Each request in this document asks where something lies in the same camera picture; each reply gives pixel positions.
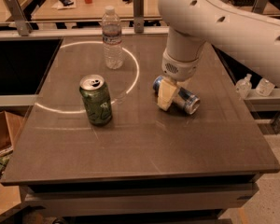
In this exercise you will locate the wooden desk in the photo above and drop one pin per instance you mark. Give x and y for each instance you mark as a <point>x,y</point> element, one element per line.
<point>53,10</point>

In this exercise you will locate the clear sanitizer bottle left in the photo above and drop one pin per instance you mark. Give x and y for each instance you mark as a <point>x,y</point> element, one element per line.
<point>244,86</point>

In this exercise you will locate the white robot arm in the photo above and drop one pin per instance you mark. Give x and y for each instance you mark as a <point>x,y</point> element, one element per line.
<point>249,38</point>

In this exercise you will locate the clear sanitizer bottle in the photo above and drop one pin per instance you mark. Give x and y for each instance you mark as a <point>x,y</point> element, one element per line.
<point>265,87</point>
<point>244,86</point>

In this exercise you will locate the clear plastic water bottle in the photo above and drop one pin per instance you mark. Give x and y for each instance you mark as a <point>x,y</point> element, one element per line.
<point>112,40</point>

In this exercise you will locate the blue silver redbull can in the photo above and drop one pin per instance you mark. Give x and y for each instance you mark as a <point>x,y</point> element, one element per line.
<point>184,100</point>

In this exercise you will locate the left metal bracket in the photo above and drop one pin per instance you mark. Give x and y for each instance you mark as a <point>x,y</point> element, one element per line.
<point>23,26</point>

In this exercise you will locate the green soda can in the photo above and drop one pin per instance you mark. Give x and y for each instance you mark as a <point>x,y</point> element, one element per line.
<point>96,99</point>

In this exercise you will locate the middle metal bracket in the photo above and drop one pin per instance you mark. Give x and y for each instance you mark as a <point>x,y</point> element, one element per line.
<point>138,16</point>

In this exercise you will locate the clear sanitizer bottle right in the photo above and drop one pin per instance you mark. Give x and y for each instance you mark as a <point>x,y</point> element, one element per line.
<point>265,87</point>

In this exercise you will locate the cardboard box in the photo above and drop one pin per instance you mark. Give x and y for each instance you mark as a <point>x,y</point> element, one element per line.
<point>10,130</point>

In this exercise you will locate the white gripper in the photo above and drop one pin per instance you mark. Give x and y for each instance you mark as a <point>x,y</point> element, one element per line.
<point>181,69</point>

